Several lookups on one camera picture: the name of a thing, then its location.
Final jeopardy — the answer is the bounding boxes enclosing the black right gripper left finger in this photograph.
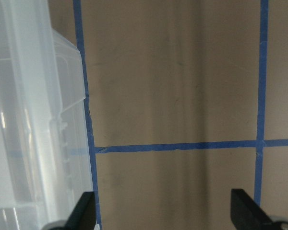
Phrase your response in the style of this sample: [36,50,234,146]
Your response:
[44,191,96,230]

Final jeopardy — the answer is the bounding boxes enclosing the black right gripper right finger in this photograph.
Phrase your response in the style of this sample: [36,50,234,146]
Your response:
[230,189,288,230]

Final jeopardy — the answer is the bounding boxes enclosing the clear plastic box lid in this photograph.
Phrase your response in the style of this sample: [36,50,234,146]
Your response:
[0,0,93,230]

